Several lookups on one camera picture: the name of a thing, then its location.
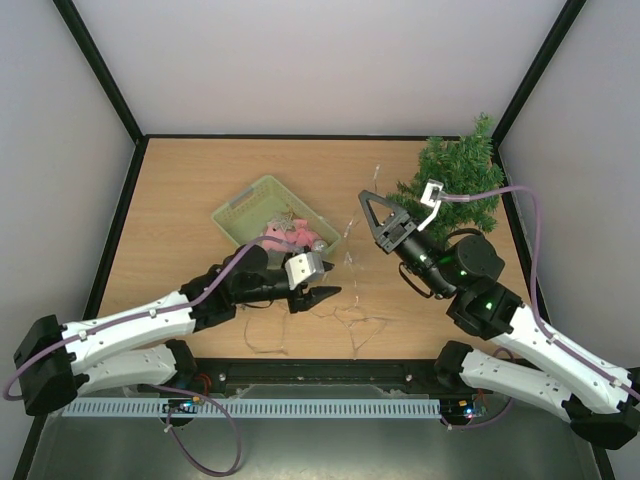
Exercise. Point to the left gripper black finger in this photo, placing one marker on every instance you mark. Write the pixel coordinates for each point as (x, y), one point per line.
(316, 295)
(327, 266)

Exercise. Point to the silver bauble ornament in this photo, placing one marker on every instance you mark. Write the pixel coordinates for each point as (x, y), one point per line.
(319, 246)

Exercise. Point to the small green christmas tree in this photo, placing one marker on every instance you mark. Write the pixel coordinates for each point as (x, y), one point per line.
(463, 166)

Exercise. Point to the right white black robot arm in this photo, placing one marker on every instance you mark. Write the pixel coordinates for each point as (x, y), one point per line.
(599, 400)

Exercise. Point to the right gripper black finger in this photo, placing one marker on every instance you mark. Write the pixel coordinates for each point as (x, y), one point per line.
(377, 207)
(374, 226)

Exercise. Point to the light green plastic basket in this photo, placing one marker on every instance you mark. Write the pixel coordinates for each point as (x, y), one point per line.
(246, 215)

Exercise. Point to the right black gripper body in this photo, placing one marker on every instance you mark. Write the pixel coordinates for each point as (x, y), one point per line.
(395, 233)

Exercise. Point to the silver star ornament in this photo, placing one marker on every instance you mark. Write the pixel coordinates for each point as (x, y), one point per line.
(283, 221)

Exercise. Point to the light blue slotted cable duct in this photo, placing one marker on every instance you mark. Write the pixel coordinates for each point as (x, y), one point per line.
(238, 408)

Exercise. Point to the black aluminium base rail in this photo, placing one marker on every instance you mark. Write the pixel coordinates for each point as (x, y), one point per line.
(320, 372)

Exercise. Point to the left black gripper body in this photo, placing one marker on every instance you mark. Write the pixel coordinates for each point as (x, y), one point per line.
(298, 299)

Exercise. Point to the pink paper ornaments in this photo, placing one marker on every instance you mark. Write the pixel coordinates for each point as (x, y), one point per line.
(302, 236)

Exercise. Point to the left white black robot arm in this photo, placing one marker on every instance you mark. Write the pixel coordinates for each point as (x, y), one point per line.
(207, 301)

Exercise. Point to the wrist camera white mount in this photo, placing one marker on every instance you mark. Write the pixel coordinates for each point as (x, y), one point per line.
(431, 199)
(304, 268)

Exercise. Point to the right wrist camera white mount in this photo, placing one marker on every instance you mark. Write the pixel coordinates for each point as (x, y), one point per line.
(431, 199)

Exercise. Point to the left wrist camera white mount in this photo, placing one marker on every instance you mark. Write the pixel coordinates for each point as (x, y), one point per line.
(304, 268)

